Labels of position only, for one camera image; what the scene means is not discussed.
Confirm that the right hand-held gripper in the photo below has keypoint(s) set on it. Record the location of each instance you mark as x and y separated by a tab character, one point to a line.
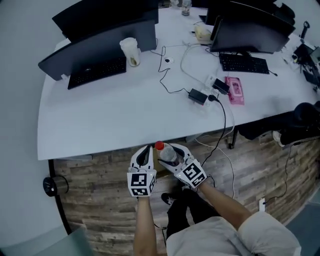
191	175

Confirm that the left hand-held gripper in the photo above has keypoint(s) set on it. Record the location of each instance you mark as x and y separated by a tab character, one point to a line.
141	182

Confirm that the white floor power strip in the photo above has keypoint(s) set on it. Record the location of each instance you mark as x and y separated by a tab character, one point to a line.
262	204

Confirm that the black upright stand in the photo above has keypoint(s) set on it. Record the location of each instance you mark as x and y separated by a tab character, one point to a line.
305	30

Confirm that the black power adapter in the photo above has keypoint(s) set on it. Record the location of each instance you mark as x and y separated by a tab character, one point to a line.
197	96
221	86

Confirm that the person's white shirt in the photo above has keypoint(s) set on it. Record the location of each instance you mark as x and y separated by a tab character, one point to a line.
212	237

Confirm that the glass jar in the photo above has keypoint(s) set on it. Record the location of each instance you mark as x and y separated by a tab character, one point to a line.
186	8

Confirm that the frosted glass panel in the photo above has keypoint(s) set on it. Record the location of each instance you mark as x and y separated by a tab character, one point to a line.
307	225
50	245

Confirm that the cream desk device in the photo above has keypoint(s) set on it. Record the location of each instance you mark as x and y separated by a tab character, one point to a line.
202	33

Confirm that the person's right forearm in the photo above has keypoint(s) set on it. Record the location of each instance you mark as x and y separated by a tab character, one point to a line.
222	205

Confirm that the white table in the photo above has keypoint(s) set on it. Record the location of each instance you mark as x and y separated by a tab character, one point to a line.
112	112

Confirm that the black computer monitor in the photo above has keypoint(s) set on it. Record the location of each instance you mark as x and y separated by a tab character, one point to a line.
237	10
105	15
250	37

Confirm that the black office chair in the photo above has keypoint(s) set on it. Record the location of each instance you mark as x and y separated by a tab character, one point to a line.
302	112

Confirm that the pink packet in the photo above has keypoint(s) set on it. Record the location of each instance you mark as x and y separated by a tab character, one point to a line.
235	91

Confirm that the person's black trousers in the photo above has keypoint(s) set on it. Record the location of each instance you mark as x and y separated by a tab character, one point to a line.
182	215

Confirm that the black keyboard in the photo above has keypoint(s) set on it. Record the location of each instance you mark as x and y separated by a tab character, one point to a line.
243	63
97	72

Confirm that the clear plastic cup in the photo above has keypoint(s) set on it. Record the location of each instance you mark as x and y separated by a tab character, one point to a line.
131	51

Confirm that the person's black white shoe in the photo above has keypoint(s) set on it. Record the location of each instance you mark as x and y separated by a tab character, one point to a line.
168	198

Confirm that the person's left forearm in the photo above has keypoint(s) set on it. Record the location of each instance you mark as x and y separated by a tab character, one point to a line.
145	225

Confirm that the left black monitor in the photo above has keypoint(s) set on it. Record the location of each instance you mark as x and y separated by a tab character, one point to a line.
100	47

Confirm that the plastic bottle with red cap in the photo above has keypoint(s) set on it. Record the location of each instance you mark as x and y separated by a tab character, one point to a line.
166	153

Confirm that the brown cardboard box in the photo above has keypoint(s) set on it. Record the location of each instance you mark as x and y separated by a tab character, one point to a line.
163	173

